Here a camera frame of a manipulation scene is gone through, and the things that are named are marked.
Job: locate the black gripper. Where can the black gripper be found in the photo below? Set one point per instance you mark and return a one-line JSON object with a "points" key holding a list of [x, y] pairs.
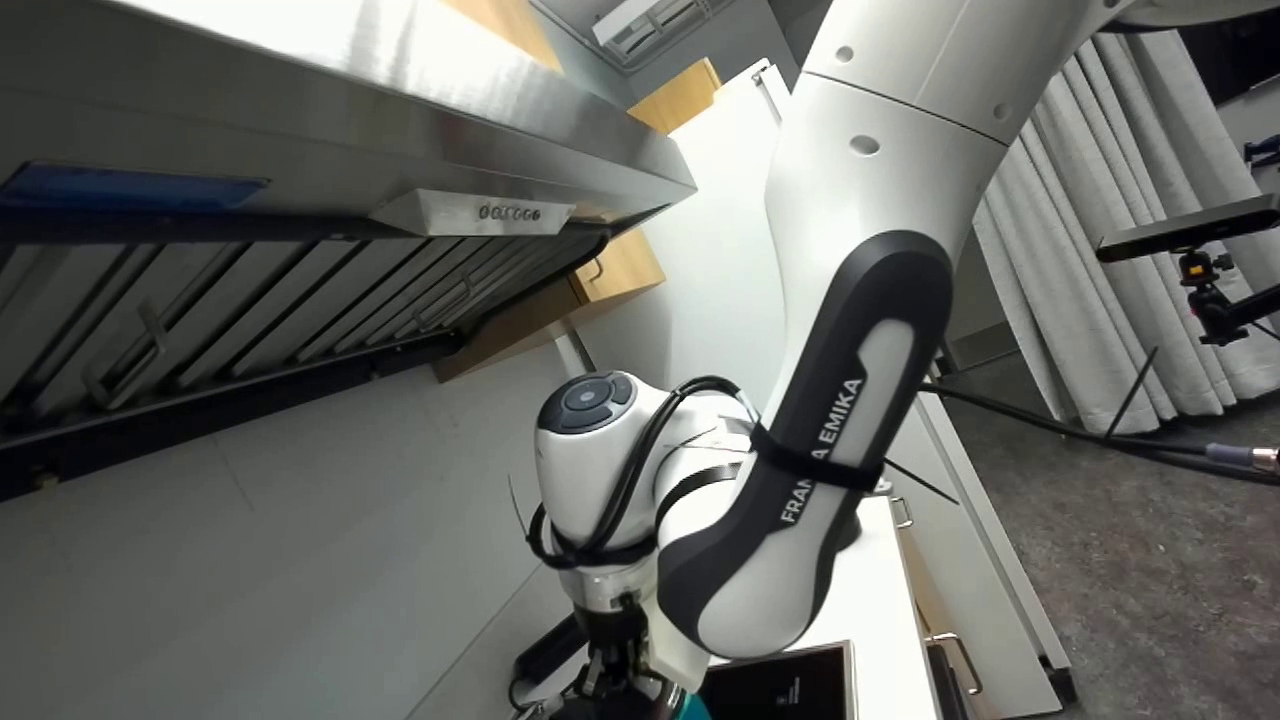
{"points": [[621, 654]]}

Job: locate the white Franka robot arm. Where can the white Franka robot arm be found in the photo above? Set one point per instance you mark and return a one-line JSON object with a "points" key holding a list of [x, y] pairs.
{"points": [[883, 161]]}

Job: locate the teal pot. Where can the teal pot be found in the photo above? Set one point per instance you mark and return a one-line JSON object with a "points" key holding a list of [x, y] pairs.
{"points": [[689, 707]]}

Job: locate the black glass cooktop stove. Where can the black glass cooktop stove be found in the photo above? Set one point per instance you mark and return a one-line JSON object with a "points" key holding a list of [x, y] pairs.
{"points": [[781, 690]]}

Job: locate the black power strip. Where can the black power strip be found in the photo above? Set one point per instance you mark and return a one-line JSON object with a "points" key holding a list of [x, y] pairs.
{"points": [[547, 661]]}

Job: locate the stainless steel range hood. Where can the stainless steel range hood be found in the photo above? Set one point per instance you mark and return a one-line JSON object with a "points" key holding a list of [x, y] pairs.
{"points": [[333, 95]]}

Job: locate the white ceiling vent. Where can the white ceiling vent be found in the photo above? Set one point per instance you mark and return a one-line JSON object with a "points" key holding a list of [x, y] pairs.
{"points": [[643, 21]]}

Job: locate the white curtains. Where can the white curtains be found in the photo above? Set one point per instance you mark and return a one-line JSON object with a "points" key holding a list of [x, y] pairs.
{"points": [[1133, 201]]}

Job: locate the black camera stand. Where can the black camera stand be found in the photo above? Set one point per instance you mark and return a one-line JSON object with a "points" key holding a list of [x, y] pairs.
{"points": [[1203, 224]]}

